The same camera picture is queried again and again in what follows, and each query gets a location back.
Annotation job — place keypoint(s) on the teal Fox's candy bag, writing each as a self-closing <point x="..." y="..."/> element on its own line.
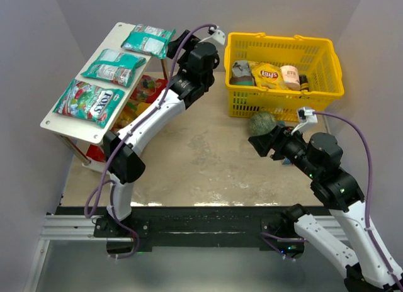
<point x="85" y="101"/>

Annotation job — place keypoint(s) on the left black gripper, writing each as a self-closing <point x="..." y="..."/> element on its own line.
<point x="181" y="43"/>

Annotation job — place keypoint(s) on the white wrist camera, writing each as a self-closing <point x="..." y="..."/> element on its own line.
<point x="216" y="35"/>
<point x="307" y="119"/>

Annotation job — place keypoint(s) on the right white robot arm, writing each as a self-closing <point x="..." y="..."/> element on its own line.
<point x="365" y="264"/>

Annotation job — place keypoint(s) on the yellow Lays chip bag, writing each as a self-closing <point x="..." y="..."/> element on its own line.
<point x="267" y="75"/>

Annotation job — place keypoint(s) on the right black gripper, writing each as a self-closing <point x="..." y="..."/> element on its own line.
<point x="274" y="142"/>

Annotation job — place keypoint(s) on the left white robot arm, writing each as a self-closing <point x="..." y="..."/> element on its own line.
<point x="124" y="148"/>

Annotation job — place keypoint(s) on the dark brown small bottle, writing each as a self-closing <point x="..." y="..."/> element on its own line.
<point x="304" y="84"/>

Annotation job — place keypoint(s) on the red fruit candy bag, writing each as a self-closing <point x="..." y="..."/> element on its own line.
<point x="148" y="89"/>

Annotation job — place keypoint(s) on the green round melon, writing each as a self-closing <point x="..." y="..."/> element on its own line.
<point x="261" y="123"/>

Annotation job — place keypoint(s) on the red candy bag with barcode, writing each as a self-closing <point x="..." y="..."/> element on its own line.
<point x="96" y="153"/>

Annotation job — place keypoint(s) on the pink cream jar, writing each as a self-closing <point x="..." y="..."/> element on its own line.
<point x="291" y="77"/>

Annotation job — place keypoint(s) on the yellow plastic shopping basket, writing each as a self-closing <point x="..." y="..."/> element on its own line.
<point x="314" y="57"/>

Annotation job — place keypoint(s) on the teal mint candy bag front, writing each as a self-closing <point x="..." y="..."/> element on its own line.
<point x="115" y="67"/>

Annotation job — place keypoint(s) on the white two-tier shelf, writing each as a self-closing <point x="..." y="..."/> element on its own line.
<point x="78" y="134"/>

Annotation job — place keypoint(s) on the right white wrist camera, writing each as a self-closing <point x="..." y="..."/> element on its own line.
<point x="307" y="119"/>

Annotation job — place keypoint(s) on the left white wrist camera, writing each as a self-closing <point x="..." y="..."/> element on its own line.
<point x="216" y="35"/>

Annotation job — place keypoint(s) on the grey and teal pouch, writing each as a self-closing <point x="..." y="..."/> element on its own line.
<point x="241" y="74"/>

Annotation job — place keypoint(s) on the teal mint candy bag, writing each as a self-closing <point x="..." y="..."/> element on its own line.
<point x="115" y="67"/>
<point x="148" y="40"/>

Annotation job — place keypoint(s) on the orange gummy candy bag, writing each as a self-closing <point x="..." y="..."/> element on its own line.
<point x="129" y="113"/>

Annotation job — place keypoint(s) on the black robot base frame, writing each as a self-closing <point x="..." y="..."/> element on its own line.
<point x="161" y="226"/>

